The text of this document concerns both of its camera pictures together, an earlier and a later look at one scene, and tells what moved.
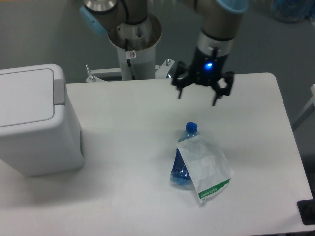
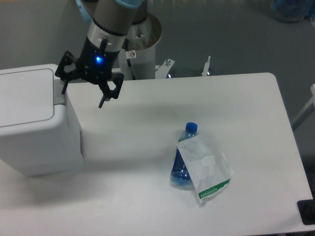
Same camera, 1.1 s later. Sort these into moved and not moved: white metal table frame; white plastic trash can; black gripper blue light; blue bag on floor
Moved: black gripper blue light
Not moved: white metal table frame; blue bag on floor; white plastic trash can
